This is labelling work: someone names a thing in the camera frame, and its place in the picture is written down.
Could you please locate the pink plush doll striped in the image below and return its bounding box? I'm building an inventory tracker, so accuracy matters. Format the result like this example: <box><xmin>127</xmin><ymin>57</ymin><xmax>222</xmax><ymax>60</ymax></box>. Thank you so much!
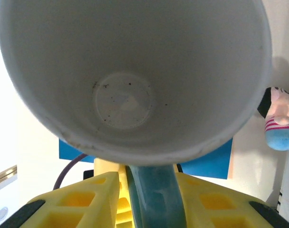
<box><xmin>257</xmin><ymin>86</ymin><xmax>289</xmax><ymax>152</ymax></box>

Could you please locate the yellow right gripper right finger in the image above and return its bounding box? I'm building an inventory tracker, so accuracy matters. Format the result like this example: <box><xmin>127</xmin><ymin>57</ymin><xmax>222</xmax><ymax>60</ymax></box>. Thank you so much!
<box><xmin>176</xmin><ymin>172</ymin><xmax>289</xmax><ymax>228</ymax></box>

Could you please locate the round white ceiling light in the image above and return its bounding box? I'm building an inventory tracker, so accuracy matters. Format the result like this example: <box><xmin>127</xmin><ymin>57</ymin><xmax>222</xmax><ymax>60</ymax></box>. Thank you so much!
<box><xmin>0</xmin><ymin>206</ymin><xmax>9</xmax><ymax>223</ymax></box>

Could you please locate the purple cable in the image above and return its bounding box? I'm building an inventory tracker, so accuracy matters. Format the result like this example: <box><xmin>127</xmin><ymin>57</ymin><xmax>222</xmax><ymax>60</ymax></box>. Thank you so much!
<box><xmin>53</xmin><ymin>153</ymin><xmax>88</xmax><ymax>190</ymax></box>

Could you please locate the grey-blue mug white inside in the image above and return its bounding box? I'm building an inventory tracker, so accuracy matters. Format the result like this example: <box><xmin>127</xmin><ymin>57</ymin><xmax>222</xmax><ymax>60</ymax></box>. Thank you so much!
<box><xmin>0</xmin><ymin>0</ymin><xmax>273</xmax><ymax>228</ymax></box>

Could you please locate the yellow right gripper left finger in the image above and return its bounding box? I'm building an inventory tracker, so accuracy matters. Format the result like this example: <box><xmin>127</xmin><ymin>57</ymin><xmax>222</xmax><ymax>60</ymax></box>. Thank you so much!
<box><xmin>0</xmin><ymin>171</ymin><xmax>133</xmax><ymax>228</ymax></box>

